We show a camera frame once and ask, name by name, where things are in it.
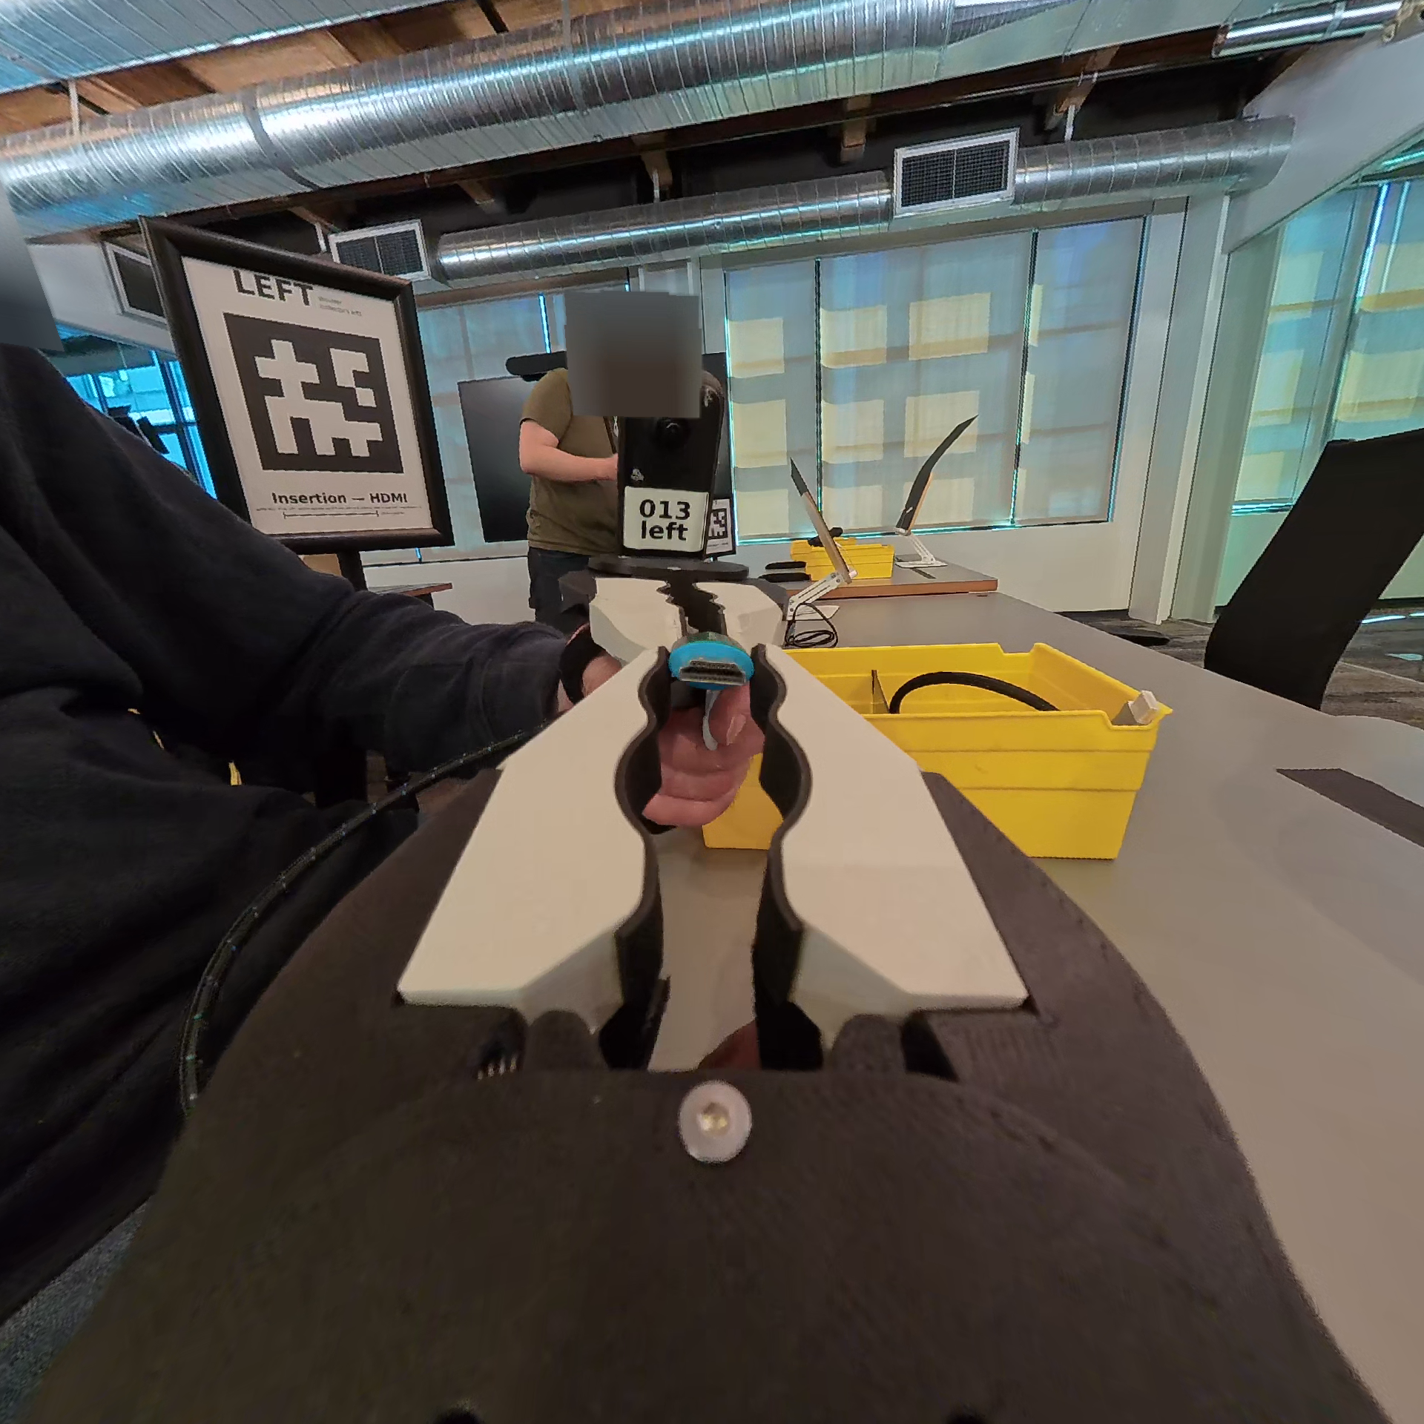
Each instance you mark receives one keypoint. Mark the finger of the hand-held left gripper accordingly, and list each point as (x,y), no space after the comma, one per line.
(629,618)
(751,613)

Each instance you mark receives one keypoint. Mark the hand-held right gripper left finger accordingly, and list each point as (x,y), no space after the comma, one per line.
(534,879)

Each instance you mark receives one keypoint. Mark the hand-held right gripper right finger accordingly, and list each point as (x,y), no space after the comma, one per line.
(890,891)

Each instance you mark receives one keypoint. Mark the yellow plastic bin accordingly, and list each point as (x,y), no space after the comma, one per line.
(1000,769)

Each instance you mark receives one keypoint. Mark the person's left hand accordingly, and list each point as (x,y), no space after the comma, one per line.
(700,779)

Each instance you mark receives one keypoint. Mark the small yellow bins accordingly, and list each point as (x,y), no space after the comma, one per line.
(856,560)

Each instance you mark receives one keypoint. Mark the large black screen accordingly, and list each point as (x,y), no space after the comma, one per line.
(490,467)

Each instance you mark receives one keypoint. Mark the grey desk with wood edge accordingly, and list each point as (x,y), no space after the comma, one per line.
(946,580)

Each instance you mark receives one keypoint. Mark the black framed marker sign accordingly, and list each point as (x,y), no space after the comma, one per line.
(322,389)

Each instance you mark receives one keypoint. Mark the white air vent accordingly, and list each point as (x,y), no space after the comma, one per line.
(380,252)
(956,174)

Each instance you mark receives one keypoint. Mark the black high-back office chair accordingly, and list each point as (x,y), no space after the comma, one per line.
(1312,579)

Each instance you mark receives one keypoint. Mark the round metal duct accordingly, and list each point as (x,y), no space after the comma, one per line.
(166,28)
(778,218)
(444,111)

